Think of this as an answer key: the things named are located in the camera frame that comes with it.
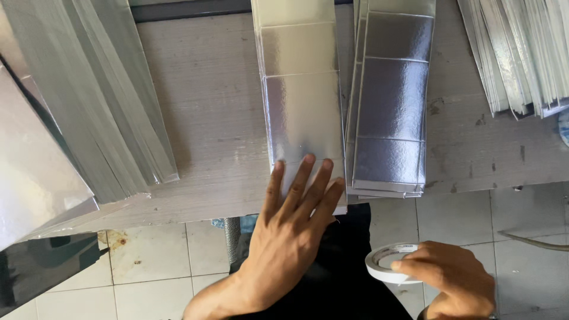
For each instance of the white tape roll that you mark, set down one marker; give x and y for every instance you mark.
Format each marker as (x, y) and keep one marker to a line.
(386, 264)

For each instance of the metal table leg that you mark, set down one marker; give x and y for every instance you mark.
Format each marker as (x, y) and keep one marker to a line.
(231, 240)

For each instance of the blue white round object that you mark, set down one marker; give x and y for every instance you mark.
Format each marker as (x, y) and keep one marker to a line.
(564, 126)

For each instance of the large silver foil boards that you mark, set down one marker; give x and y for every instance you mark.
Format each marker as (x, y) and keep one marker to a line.
(33, 177)

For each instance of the stack of silver creased strips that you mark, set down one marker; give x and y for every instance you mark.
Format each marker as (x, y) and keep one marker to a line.
(387, 102)

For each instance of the dark reflective sheet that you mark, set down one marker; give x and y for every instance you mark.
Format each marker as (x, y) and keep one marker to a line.
(42, 269)

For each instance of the person's left hand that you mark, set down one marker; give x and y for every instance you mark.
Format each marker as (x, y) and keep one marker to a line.
(284, 231)

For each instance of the silver foil cardboard strip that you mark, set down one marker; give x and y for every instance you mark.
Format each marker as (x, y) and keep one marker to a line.
(298, 102)

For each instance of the pile of silver foil sheets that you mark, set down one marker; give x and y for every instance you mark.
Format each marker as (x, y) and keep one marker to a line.
(95, 95)

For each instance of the blue plastic bag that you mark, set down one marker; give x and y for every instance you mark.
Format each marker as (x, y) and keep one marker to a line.
(242, 222)

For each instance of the fanned stack of silver sheets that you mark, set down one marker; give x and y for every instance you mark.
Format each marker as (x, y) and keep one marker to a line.
(518, 53)

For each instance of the person's right hand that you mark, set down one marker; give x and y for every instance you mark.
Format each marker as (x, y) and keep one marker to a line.
(449, 280)

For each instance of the person's black trousers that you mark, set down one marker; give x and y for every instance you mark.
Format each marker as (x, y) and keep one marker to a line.
(338, 275)

